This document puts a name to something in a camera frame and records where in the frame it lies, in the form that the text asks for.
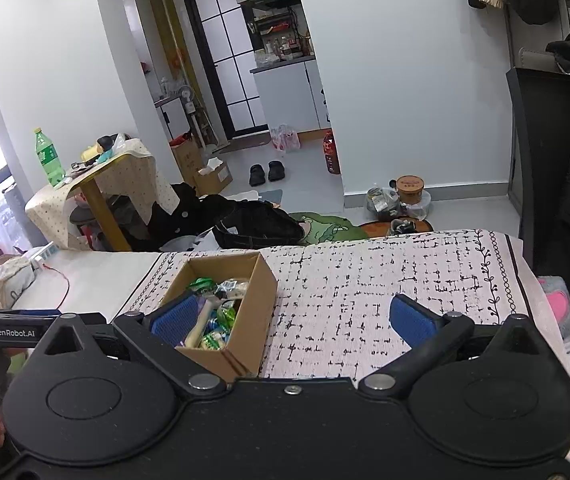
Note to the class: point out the pink white plastic bag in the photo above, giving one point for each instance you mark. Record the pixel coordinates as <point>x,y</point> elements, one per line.
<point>285,139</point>

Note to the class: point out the green floor rug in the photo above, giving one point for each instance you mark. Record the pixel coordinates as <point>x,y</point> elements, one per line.
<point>321,228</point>

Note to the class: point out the right black slipper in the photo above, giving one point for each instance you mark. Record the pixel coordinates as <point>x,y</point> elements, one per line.
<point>276,171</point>

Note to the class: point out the white kitchen cabinet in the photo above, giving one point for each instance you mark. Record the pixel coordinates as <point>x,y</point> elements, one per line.
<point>291,94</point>

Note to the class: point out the black bag on floor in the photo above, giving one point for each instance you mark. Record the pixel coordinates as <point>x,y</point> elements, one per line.
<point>253,224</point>

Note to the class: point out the open cardboard box with paper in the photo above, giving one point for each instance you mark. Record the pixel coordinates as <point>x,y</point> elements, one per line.
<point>213,177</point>

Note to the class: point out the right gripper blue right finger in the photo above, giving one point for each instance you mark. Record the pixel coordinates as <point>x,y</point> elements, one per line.
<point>434,341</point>

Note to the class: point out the left black slipper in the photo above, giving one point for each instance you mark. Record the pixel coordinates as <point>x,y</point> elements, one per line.
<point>256,175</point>

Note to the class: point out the brown lidded jar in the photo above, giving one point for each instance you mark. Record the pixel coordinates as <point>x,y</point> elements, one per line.
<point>410,189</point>

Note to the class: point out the green silver snack packet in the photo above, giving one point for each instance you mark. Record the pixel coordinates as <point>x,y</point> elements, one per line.
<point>218,328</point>

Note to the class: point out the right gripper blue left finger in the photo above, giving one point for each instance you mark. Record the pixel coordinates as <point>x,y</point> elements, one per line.
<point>153,337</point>

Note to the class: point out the black slipper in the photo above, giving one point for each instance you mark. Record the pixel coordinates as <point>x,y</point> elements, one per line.
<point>276,171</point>
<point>256,175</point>

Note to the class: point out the red oil bottle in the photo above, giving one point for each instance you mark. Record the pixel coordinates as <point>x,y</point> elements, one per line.
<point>330,152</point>

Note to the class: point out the green soda bottle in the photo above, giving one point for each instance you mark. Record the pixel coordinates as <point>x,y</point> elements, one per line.
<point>48,158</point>

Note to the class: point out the cream dotted tablecloth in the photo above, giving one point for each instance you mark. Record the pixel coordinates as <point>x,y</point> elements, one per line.
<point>131,172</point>

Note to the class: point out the brown cardboard box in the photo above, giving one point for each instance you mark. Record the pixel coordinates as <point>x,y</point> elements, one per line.
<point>245,281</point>

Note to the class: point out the patterned bed cover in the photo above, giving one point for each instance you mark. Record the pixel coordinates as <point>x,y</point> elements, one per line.
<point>329,303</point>

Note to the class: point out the clear bag of items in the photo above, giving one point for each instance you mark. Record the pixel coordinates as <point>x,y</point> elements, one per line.
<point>382,204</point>

